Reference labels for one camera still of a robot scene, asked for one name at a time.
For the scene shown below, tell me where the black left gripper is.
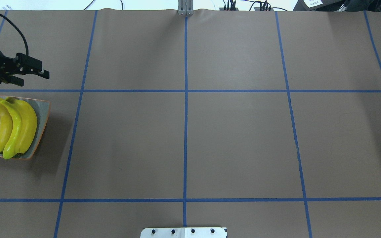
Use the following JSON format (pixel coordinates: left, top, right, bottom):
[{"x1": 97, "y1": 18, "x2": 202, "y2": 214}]
[{"x1": 0, "y1": 51, "x2": 50, "y2": 87}]

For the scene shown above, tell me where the yellow banana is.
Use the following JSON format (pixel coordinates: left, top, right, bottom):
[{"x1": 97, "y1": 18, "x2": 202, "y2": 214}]
[
  {"x1": 1, "y1": 98, "x2": 22, "y2": 159},
  {"x1": 8, "y1": 97, "x2": 38, "y2": 156},
  {"x1": 0, "y1": 98, "x2": 13, "y2": 154}
]

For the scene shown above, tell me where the black box with label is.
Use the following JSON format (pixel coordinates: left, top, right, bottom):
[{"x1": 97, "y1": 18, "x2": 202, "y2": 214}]
[{"x1": 293, "y1": 0, "x2": 347, "y2": 12}]

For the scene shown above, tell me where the aluminium frame post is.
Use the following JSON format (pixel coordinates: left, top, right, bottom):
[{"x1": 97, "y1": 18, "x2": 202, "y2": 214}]
[{"x1": 177, "y1": 0, "x2": 194, "y2": 17}]

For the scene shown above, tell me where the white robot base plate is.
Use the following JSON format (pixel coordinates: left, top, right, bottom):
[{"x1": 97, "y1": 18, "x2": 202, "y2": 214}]
[{"x1": 140, "y1": 226, "x2": 228, "y2": 238}]

